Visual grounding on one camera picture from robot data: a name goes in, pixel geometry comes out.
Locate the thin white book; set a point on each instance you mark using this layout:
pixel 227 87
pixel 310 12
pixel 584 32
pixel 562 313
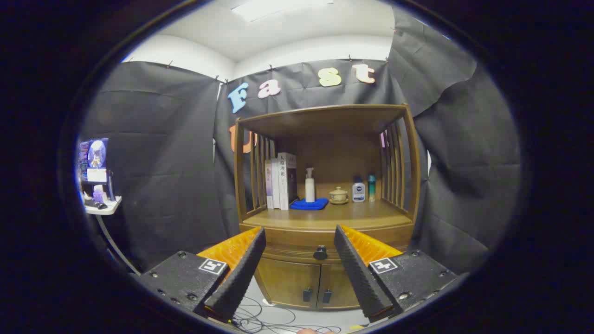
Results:
pixel 275 185

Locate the thin purple book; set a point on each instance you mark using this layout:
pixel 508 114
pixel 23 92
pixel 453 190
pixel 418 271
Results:
pixel 268 185

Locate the wooden cabinet door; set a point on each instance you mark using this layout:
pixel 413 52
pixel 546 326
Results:
pixel 336 292
pixel 287 283

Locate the display screen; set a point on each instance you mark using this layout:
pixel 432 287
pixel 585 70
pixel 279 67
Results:
pixel 94 160

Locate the wooden drawer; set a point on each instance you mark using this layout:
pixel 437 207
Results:
pixel 287 239

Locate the blue folded cloth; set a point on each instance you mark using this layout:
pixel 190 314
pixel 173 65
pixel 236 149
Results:
pixel 308 204

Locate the wooden cabinet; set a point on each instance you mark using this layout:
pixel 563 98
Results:
pixel 325 120

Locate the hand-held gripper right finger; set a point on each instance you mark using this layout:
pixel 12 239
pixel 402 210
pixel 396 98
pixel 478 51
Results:
pixel 359 278

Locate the wooden countertop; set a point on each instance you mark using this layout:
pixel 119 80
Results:
pixel 352 215

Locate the beige lidded tea cup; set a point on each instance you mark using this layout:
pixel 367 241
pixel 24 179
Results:
pixel 338 195

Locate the black drawer knob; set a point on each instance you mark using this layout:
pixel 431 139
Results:
pixel 320 253

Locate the white lotion bottle blue cap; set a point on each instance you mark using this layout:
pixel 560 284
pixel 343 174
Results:
pixel 358 191

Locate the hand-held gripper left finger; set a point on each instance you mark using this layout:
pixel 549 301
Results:
pixel 234 285

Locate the white pump bottle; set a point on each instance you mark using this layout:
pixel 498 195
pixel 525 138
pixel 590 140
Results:
pixel 309 188

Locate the teal gradient bottle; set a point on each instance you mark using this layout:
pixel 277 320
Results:
pixel 371 188

